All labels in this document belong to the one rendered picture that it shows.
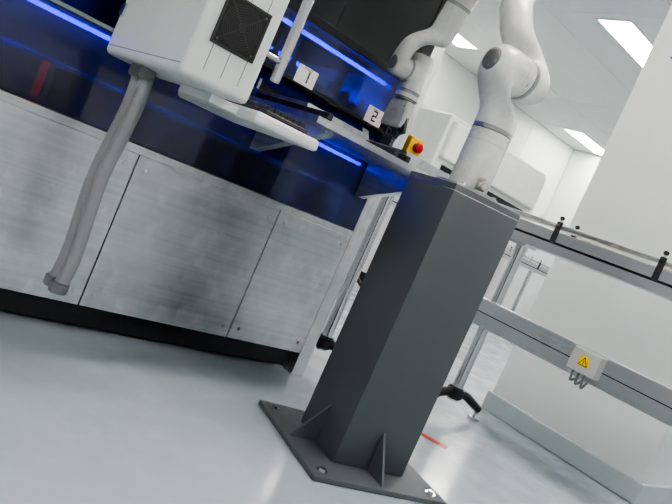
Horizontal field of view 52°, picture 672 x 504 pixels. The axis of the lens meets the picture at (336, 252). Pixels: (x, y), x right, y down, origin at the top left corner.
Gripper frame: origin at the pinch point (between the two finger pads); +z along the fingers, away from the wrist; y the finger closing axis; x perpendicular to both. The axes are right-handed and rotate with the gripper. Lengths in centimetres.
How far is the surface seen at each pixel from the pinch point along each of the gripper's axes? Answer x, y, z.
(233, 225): -34, -15, 47
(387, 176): 9.7, -3.1, 10.2
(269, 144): -40.3, -5.1, 17.7
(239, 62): -85, 40, 6
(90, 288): -72, -15, 79
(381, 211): 40, -31, 22
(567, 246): 93, 24, 5
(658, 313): 154, 42, 14
